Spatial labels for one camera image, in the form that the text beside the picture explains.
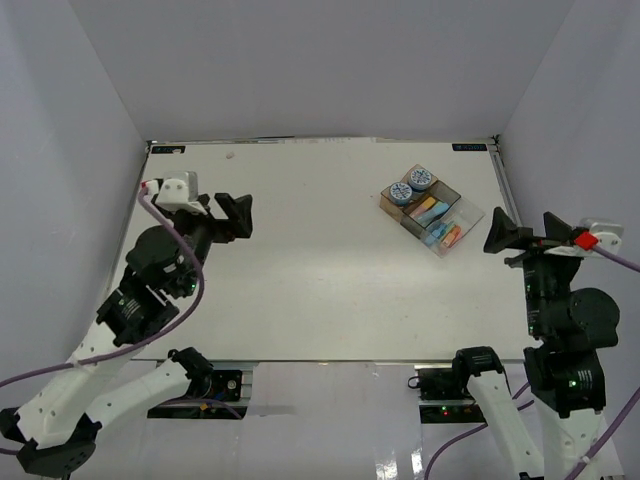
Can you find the right black corner label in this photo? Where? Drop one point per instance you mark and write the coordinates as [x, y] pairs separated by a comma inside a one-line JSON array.
[[469, 147]]

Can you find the green correction tape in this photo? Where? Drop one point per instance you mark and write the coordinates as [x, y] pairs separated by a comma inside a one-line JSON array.
[[444, 228]]

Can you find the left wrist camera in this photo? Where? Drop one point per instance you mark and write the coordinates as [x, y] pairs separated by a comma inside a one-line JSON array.
[[175, 191]]

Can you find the amber transparent tray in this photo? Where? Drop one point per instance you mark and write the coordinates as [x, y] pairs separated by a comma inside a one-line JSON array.
[[396, 211]]

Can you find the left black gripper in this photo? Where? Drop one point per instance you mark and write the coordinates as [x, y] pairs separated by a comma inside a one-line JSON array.
[[240, 224]]

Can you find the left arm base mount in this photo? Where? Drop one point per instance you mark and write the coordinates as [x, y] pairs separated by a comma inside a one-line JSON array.
[[225, 400]]

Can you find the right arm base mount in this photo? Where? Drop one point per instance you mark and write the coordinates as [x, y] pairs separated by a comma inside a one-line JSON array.
[[441, 399]]

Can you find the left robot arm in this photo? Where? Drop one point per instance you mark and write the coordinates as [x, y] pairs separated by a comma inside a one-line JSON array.
[[161, 286]]

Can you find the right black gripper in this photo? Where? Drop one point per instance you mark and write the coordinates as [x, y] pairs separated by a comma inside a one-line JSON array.
[[503, 232]]

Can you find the orange correction tape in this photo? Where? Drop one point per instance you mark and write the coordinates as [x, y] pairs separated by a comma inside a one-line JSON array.
[[455, 231]]

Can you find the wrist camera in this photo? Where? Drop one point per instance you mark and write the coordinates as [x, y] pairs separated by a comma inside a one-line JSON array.
[[599, 234], [175, 191]]

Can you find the grey transparent tray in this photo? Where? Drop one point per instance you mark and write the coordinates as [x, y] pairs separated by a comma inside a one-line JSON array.
[[441, 192]]

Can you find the blue washi tape roll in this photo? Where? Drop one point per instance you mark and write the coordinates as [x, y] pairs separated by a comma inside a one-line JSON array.
[[400, 193], [419, 179]]

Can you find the left black corner label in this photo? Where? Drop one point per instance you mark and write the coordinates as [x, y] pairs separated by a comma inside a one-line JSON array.
[[167, 149]]

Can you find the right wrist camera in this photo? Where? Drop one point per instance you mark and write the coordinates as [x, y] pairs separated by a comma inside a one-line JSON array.
[[599, 234]]

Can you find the orange cap pink highlighter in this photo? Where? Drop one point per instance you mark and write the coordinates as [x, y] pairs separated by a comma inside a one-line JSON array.
[[423, 207]]

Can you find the black corner label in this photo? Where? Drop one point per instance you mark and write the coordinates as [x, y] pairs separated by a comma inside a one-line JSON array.
[[469, 147], [167, 149]]

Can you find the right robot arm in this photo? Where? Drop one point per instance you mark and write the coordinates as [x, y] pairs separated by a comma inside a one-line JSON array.
[[564, 373]]

